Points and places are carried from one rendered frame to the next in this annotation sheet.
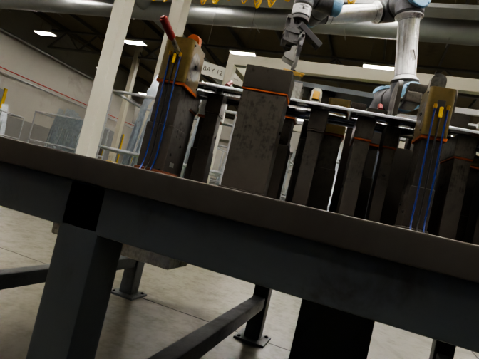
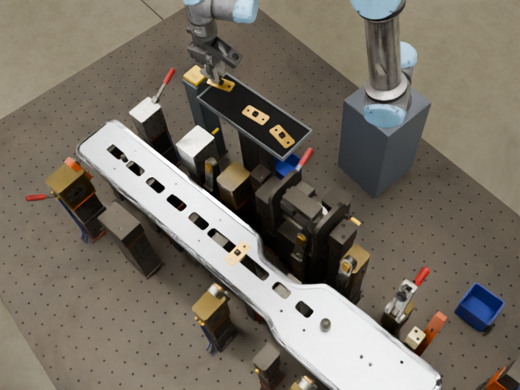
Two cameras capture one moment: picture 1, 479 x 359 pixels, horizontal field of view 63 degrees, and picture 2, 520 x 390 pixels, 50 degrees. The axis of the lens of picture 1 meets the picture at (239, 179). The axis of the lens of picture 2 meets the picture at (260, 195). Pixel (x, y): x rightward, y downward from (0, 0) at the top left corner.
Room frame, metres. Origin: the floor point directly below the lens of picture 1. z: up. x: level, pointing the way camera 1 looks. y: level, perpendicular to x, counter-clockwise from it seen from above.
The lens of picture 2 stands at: (0.61, -0.90, 2.56)
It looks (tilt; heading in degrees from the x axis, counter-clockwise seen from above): 60 degrees down; 38
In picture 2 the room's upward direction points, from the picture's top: 8 degrees counter-clockwise
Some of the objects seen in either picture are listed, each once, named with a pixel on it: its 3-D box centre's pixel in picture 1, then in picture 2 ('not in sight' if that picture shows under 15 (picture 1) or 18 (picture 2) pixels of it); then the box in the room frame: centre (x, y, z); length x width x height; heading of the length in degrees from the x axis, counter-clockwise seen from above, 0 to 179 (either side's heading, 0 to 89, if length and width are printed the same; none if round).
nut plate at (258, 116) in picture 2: not in sight; (255, 114); (1.48, -0.24, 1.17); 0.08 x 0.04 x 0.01; 83
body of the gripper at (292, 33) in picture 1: (294, 32); (205, 43); (1.50, -0.08, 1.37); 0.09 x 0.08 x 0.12; 93
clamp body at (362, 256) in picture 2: (466, 189); (353, 278); (1.25, -0.72, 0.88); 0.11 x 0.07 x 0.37; 169
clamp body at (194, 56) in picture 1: (169, 109); (80, 206); (1.03, 0.22, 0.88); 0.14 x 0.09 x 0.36; 169
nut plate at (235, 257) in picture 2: not in sight; (237, 252); (1.11, -0.39, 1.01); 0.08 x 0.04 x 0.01; 169
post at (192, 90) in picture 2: not in sight; (206, 118); (1.53, 0.02, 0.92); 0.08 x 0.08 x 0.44; 79
